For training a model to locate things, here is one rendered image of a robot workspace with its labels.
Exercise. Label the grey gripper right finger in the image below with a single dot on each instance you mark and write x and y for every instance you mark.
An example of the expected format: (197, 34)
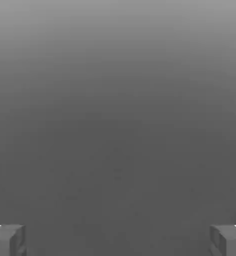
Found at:
(232, 243)

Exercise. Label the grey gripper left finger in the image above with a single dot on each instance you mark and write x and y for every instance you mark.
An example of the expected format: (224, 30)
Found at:
(3, 242)

